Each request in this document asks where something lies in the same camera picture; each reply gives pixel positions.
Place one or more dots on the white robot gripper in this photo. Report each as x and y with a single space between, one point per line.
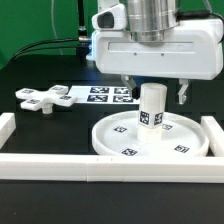
191 50

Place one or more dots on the white round table top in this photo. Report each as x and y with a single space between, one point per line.
121 134

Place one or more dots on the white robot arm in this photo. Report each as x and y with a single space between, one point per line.
154 38

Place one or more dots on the white sheet with markers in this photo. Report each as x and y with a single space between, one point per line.
102 95

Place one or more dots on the white cross-shaped table base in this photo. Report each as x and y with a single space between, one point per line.
34 100

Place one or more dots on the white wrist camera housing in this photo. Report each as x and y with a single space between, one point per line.
114 18

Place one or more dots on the white right fence rail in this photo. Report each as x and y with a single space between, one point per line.
215 135

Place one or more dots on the white fence rail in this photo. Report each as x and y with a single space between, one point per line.
215 135
110 168
7 127

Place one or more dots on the white left fence rail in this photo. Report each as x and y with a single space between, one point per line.
7 127

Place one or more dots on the white front fence rail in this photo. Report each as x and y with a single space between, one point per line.
110 168

